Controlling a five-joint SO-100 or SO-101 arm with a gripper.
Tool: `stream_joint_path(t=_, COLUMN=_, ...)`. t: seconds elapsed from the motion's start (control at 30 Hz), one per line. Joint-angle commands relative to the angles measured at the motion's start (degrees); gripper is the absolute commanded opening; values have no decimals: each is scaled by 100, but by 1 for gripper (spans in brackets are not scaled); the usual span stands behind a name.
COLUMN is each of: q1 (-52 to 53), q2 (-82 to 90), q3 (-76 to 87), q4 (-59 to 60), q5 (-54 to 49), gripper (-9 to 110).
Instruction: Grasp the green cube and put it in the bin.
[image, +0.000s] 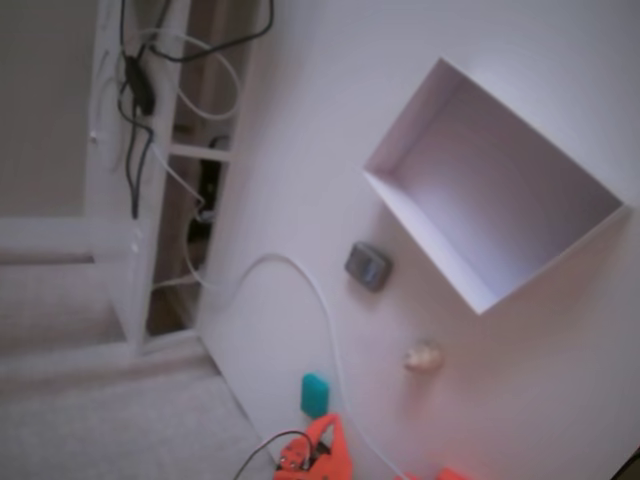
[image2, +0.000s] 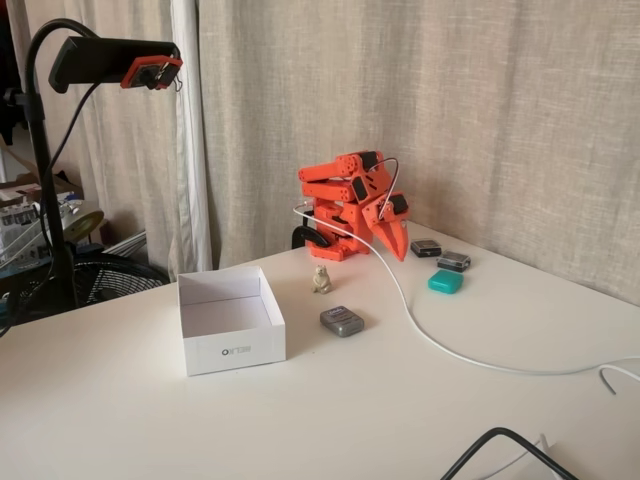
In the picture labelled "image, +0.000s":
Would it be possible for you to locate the looped white cable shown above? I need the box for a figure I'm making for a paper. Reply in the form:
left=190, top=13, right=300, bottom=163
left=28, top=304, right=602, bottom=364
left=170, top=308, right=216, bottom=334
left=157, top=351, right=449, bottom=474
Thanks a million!
left=142, top=27, right=241, bottom=122

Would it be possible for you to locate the thin gripper servo wire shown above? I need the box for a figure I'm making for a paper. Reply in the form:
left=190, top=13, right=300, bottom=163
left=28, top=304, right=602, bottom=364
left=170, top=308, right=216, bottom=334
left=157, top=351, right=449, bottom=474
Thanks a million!
left=233, top=429, right=309, bottom=480

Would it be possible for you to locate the thin white cable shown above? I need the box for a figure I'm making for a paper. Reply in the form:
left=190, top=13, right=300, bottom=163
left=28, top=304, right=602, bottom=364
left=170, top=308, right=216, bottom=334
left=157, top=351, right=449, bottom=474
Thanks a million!
left=149, top=143, right=224, bottom=291

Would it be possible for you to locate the green cube case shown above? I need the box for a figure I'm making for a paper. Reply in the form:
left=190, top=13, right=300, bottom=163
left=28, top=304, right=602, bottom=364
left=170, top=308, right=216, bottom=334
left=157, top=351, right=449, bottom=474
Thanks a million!
left=299, top=370, right=332, bottom=418

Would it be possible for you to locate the long white cable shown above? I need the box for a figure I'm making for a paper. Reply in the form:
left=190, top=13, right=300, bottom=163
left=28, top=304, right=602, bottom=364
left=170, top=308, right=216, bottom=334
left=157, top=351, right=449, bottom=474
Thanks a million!
left=234, top=253, right=409, bottom=480

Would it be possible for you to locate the black cable with inline switch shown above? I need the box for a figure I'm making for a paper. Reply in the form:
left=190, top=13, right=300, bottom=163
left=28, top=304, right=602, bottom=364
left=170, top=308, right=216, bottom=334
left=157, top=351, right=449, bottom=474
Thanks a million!
left=116, top=0, right=276, bottom=221

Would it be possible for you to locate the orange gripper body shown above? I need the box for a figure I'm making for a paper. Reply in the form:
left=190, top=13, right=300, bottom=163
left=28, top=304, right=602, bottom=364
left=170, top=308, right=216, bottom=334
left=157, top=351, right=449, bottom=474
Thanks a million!
left=272, top=436, right=355, bottom=480

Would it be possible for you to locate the small bear figurine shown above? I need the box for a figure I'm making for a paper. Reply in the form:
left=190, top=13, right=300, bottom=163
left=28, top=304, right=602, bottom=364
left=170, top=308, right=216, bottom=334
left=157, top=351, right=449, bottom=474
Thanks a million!
left=403, top=338, right=444, bottom=372

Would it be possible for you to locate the grey case with blue label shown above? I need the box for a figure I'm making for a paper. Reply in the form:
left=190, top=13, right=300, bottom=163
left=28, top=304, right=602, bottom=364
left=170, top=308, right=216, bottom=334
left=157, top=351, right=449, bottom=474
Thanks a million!
left=343, top=240, right=394, bottom=294

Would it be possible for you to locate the white cardboard box bin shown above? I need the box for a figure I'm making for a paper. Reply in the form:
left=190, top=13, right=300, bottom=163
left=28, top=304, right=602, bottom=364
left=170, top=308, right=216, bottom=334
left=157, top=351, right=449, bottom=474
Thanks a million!
left=362, top=56, right=629, bottom=316

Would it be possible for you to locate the white furniture frame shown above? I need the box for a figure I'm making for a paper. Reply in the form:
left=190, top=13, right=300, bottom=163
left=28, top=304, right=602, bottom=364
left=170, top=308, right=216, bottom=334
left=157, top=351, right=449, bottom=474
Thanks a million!
left=84, top=0, right=236, bottom=359

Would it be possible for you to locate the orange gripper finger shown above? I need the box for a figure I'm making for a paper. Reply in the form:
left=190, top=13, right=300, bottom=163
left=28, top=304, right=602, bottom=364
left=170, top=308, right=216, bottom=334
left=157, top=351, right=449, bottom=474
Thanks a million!
left=327, top=413, right=351, bottom=451
left=298, top=412, right=335, bottom=445

